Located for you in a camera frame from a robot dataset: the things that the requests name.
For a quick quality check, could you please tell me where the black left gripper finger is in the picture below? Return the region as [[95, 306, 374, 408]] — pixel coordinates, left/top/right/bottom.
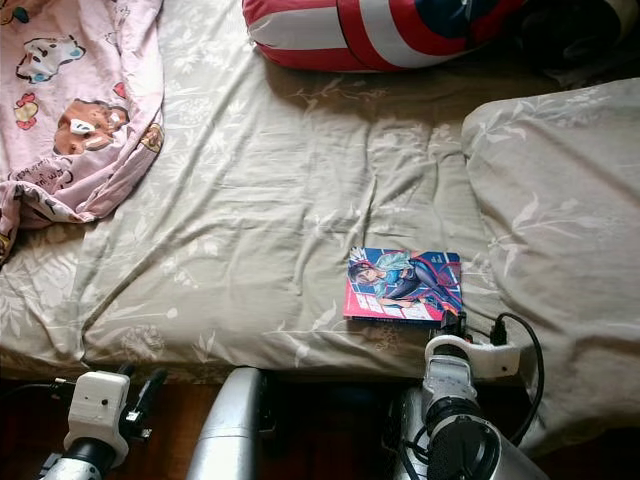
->
[[135, 367, 169, 411]]

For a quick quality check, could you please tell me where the colourful manga comic book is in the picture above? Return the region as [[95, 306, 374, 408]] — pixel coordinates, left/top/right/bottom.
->
[[343, 247, 466, 326]]

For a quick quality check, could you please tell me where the pink cartoon print blanket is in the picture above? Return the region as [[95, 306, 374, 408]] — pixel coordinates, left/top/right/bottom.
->
[[0, 0, 166, 263]]

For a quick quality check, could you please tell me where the robot right leg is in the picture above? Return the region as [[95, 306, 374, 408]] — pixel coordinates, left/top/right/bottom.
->
[[390, 385, 436, 480]]

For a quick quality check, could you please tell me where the large beige floral pillow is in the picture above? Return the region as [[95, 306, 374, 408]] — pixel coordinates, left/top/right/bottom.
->
[[460, 78, 640, 456]]

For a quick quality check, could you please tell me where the red white blue shield bolster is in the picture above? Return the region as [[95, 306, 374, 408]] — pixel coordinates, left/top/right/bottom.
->
[[242, 0, 531, 73]]

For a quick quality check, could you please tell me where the dark brown plush toy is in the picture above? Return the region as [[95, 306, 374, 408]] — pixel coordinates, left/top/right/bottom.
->
[[510, 0, 640, 86]]

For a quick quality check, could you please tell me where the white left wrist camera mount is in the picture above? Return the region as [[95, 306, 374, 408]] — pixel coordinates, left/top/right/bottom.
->
[[65, 370, 131, 443]]

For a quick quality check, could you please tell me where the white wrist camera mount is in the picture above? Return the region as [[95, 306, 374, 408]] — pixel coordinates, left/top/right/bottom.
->
[[65, 370, 131, 443], [423, 335, 521, 381]]

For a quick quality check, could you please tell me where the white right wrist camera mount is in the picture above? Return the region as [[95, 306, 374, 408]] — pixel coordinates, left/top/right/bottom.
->
[[423, 335, 521, 381]]

